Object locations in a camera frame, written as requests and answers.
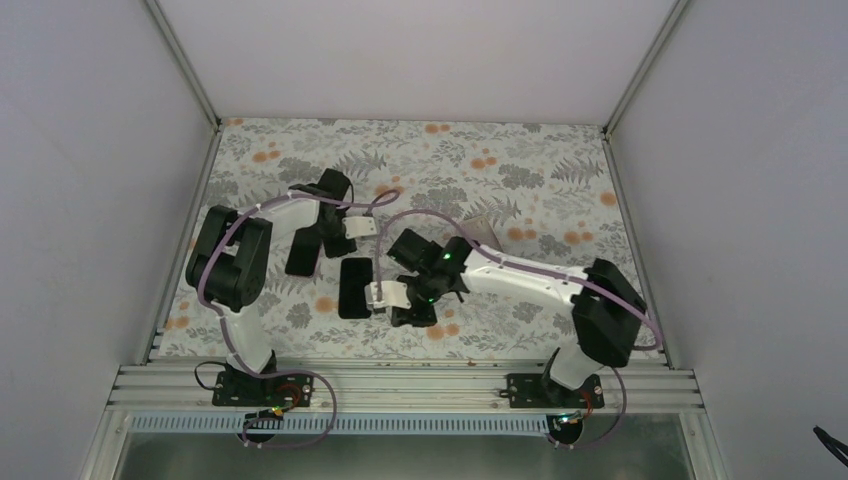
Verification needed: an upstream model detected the magenta phone black screen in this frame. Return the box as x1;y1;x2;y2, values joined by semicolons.
284;226;322;278

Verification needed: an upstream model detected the cream phone case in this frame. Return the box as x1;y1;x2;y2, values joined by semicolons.
460;216;503;251

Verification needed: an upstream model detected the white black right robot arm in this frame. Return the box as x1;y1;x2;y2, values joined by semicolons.
364;229;646;407

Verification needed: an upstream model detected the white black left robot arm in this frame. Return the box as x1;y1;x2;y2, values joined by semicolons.
185;169;357;405

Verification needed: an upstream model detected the floral patterned table mat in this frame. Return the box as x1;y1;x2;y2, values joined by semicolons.
158;117;666;363

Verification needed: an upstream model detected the black object at edge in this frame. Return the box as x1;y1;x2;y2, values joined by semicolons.
813;425;848;467

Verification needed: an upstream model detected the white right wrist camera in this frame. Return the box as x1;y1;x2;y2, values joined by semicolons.
364;281;412;312

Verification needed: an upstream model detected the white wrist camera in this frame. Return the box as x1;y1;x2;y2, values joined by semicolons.
364;281;412;312
342;216;380;239

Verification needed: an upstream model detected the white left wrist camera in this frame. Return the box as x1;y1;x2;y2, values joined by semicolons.
342;216;380;239

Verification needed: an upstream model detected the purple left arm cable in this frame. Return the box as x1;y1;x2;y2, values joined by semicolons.
196;188;403;450

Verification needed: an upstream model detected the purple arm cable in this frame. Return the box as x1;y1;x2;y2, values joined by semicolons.
372;209;664;451
196;188;403;450

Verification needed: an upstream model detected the grey slotted cable duct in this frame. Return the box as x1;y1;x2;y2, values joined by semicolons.
129;412;548;436

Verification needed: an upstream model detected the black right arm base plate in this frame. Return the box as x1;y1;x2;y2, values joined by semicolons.
497;373;605;409

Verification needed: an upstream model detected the left aluminium corner post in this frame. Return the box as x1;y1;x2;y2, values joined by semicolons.
142;0;221;131

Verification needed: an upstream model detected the aluminium corner post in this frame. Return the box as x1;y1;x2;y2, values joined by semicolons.
602;0;691;142
142;0;221;131

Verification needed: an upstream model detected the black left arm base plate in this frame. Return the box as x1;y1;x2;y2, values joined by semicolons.
211;370;314;409

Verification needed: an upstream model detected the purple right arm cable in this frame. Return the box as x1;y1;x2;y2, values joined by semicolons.
372;209;664;451

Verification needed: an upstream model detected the aluminium front rail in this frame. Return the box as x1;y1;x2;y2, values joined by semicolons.
107;360;704;414

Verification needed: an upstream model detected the right aluminium corner post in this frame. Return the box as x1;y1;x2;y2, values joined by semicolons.
602;0;691;142

